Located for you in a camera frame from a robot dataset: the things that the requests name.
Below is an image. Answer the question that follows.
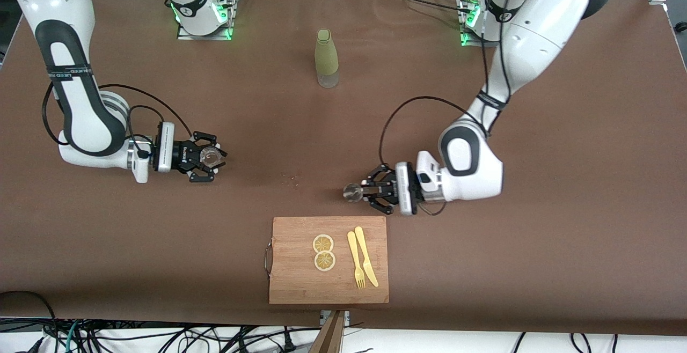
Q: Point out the clear glass shaker cup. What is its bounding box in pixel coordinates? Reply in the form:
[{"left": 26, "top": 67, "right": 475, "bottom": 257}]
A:
[{"left": 200, "top": 146, "right": 223, "bottom": 170}]

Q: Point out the steel jigger measuring cup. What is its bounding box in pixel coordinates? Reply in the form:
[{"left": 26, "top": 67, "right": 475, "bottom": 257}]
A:
[{"left": 342, "top": 182, "right": 368, "bottom": 203}]

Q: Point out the yellow plastic knife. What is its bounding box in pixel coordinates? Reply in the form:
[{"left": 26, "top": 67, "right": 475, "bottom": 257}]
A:
[{"left": 354, "top": 226, "right": 379, "bottom": 288}]

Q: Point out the yellow plastic fork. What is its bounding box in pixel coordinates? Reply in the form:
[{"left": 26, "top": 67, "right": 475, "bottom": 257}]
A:
[{"left": 347, "top": 231, "right": 367, "bottom": 290}]

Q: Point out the wooden cutting board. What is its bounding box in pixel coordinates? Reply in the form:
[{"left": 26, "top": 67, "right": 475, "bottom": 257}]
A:
[{"left": 264, "top": 216, "right": 390, "bottom": 305}]

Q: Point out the green sleeved glass bottle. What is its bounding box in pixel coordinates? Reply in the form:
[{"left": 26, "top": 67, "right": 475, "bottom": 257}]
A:
[{"left": 315, "top": 29, "right": 340, "bottom": 89}]

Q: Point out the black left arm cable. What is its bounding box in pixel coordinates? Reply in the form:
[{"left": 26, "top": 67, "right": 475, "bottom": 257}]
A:
[{"left": 378, "top": 95, "right": 502, "bottom": 217}]

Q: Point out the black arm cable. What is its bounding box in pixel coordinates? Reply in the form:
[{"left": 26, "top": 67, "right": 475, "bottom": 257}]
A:
[
  {"left": 378, "top": 95, "right": 502, "bottom": 217},
  {"left": 42, "top": 84, "right": 194, "bottom": 147}
]

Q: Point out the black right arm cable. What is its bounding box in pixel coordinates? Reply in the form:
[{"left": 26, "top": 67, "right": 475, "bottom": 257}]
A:
[{"left": 42, "top": 84, "right": 194, "bottom": 147}]

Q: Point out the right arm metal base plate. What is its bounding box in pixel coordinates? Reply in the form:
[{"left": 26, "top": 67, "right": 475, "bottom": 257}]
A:
[{"left": 176, "top": 0, "right": 237, "bottom": 41}]

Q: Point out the metal mount bracket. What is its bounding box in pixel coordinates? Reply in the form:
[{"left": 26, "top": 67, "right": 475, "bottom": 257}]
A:
[{"left": 320, "top": 310, "right": 350, "bottom": 327}]

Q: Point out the upright camera mount post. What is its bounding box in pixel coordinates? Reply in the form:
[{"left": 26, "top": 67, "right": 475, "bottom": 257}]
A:
[{"left": 309, "top": 310, "right": 347, "bottom": 353}]

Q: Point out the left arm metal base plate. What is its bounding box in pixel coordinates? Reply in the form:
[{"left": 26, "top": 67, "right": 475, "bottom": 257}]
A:
[{"left": 459, "top": 0, "right": 518, "bottom": 48}]

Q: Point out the thick black looped cable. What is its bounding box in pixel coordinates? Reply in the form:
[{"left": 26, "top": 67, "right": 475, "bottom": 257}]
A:
[{"left": 0, "top": 290, "right": 60, "bottom": 353}]

